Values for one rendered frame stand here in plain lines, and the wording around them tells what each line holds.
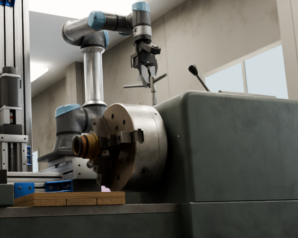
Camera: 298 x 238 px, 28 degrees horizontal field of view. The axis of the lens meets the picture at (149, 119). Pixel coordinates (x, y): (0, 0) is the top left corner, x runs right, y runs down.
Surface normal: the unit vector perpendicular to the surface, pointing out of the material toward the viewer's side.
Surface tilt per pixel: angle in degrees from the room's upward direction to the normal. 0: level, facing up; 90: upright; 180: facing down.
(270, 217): 90
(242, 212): 90
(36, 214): 90
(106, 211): 90
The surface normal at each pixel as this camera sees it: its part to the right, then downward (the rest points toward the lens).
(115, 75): -0.84, -0.06
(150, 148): 0.51, -0.05
